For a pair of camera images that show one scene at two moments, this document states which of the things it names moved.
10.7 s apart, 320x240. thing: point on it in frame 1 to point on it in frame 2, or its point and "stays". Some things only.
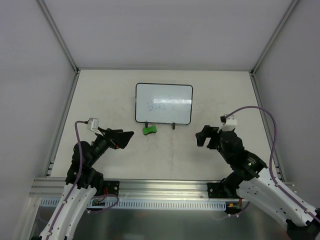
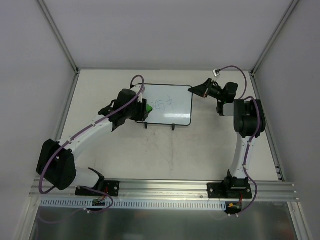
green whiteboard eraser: [146, 130] to [149, 108]
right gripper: [213, 139] to [208, 89]
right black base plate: [217, 190] stays
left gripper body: [111, 138] to [141, 111]
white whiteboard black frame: [163, 103] stays
